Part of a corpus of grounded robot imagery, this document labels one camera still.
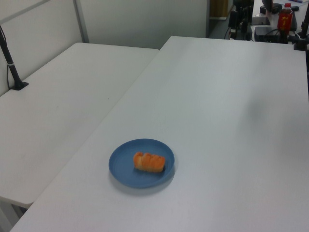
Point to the orange glazed bread roll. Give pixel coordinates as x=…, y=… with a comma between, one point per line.
x=149, y=162

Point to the blue round plate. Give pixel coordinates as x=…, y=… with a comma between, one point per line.
x=124, y=170

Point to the white side table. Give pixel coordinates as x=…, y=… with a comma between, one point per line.
x=60, y=101

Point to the black cylinder device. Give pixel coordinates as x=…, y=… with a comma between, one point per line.
x=233, y=20

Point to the brown wooden cabinet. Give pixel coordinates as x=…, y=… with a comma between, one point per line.
x=218, y=8

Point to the black tripod stand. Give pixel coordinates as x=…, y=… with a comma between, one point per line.
x=246, y=21

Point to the black flat box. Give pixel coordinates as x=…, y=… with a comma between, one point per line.
x=263, y=32

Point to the red drink bottle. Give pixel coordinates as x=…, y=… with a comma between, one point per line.
x=284, y=21

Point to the black clamp stand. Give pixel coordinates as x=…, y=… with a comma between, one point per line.
x=300, y=43

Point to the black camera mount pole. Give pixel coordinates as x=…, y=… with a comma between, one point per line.
x=12, y=70

